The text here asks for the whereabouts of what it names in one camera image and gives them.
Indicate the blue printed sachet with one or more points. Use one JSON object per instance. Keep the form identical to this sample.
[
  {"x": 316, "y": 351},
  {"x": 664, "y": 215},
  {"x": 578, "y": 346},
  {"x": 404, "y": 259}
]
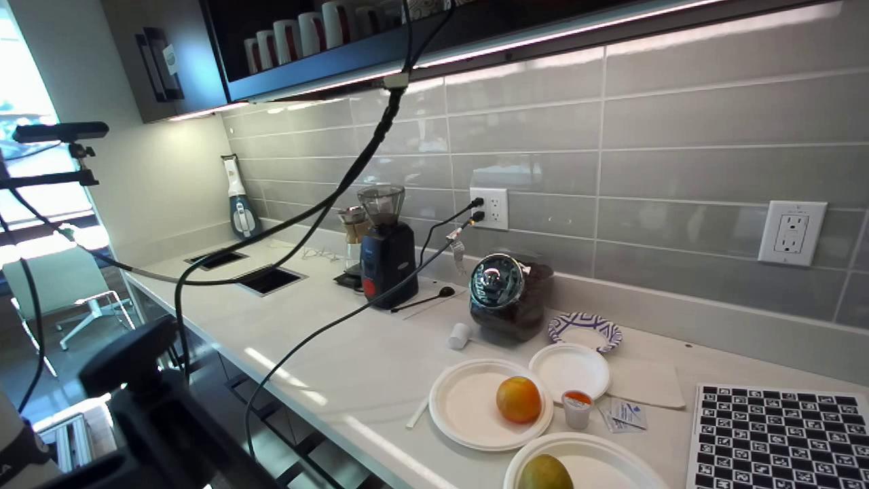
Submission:
[{"x": 628, "y": 418}]

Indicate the soap dispenser bottle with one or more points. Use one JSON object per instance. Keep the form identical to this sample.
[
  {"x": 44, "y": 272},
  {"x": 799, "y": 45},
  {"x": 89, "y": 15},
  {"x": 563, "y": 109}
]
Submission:
[{"x": 244, "y": 218}]

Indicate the black white checkerboard sheet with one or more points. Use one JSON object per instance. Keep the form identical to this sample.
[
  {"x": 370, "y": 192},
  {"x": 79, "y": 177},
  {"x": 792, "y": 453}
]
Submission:
[{"x": 779, "y": 438}]

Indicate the white wall outlet with plugs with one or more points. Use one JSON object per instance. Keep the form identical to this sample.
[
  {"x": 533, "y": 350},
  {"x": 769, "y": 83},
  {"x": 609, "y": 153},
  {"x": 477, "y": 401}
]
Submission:
[{"x": 496, "y": 202}]

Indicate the white paper napkin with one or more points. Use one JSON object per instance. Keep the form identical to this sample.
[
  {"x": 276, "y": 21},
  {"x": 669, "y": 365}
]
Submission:
[{"x": 647, "y": 384}]

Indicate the small black tray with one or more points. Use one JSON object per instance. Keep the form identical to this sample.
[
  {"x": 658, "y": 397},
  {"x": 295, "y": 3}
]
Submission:
[{"x": 349, "y": 279}]

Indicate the black coffee grinder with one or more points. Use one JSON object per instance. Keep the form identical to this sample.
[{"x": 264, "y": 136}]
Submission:
[{"x": 390, "y": 263}]

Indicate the black camera on tripod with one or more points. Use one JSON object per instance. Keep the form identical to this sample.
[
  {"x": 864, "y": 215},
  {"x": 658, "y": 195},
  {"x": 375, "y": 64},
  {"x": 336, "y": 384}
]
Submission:
[{"x": 138, "y": 362}]

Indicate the black camera on stand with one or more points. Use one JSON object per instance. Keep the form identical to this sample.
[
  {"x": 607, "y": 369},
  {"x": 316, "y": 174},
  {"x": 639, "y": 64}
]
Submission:
[{"x": 55, "y": 131}]

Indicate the white plastic stirrer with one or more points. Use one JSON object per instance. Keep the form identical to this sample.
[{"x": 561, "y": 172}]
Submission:
[{"x": 416, "y": 415}]

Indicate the white ceramic mug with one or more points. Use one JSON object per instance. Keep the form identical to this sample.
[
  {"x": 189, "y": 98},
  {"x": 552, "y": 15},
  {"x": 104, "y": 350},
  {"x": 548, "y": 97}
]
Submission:
[
  {"x": 264, "y": 51},
  {"x": 311, "y": 33},
  {"x": 336, "y": 25},
  {"x": 287, "y": 41},
  {"x": 253, "y": 55}
]

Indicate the white empty wall outlet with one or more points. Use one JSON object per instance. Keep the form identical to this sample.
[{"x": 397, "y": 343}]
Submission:
[{"x": 792, "y": 233}]

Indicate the small white cylinder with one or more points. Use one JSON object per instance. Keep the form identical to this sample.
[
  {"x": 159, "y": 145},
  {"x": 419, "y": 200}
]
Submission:
[{"x": 461, "y": 335}]

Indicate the white paper bowl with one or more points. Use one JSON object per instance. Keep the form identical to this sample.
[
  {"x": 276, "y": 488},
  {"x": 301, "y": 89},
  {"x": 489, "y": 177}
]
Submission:
[{"x": 607, "y": 465}]

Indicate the yellow green fruit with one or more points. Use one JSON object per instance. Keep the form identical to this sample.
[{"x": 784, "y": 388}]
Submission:
[{"x": 544, "y": 475}]

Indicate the dark upper cabinet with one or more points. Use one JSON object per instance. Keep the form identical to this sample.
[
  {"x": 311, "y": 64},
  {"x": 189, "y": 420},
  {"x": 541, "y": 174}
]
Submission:
[{"x": 206, "y": 55}]

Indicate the orange fruit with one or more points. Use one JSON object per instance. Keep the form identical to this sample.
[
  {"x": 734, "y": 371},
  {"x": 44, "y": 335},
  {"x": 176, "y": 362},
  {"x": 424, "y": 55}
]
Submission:
[{"x": 521, "y": 401}]

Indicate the blue patterned paper plates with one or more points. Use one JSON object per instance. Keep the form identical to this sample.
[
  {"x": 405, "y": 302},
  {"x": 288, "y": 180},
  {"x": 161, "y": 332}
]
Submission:
[{"x": 584, "y": 328}]

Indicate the small white paper plate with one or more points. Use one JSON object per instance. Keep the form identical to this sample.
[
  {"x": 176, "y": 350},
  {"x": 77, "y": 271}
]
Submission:
[{"x": 567, "y": 369}]

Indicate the large white paper plate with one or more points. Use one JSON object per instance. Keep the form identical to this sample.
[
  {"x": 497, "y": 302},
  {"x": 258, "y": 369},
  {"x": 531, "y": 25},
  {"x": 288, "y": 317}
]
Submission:
[{"x": 466, "y": 403}]

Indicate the glass jar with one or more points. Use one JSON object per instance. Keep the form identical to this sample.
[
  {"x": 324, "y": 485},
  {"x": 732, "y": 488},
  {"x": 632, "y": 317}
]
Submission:
[{"x": 354, "y": 221}]

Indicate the pale green chair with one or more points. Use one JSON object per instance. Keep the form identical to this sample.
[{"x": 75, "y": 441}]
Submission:
[{"x": 63, "y": 286}]

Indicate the small cup of red sauce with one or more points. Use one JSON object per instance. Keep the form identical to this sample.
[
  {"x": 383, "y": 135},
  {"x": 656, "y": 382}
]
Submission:
[{"x": 578, "y": 412}]

